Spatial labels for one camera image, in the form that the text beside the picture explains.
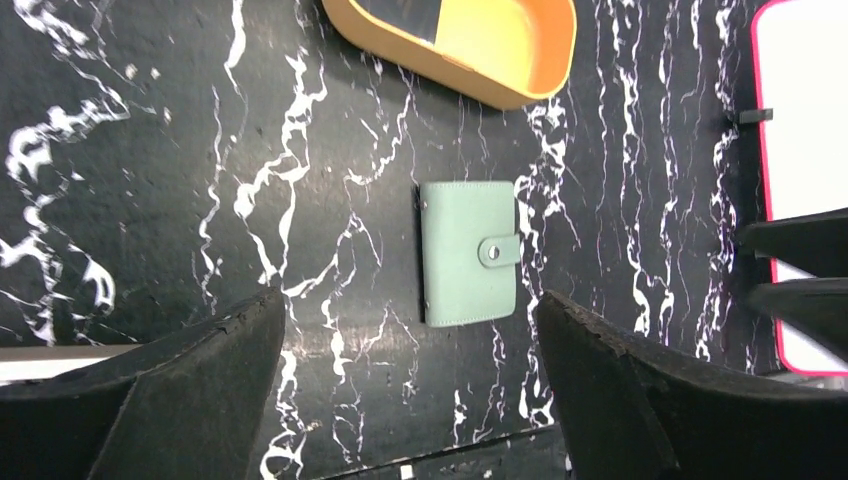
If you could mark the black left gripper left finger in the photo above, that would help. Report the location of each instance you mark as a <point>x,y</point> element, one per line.
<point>186,406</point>

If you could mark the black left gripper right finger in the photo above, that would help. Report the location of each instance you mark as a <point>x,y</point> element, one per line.
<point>630,408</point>

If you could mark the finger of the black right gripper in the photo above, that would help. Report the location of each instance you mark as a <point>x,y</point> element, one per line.
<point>817,307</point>
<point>815,244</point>

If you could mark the mint green card holder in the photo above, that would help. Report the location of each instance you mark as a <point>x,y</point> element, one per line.
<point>470,251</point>

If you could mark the black credit card stack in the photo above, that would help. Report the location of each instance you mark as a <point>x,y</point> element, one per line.
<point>418,18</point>

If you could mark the pink framed whiteboard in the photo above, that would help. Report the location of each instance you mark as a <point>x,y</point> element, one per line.
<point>800,71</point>

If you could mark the orange oval tray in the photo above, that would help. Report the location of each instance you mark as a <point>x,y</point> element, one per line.
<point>505,54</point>

